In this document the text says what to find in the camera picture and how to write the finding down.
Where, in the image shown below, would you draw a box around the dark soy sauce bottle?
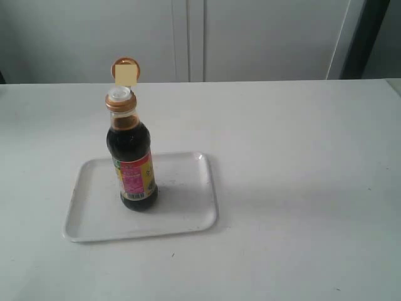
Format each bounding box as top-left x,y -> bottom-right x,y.
105,56 -> 159,211

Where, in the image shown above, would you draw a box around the white rectangular plastic tray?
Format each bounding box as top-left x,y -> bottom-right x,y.
63,152 -> 217,243

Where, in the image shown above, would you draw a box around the white cabinet doors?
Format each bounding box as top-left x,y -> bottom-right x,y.
1,1 -> 364,83

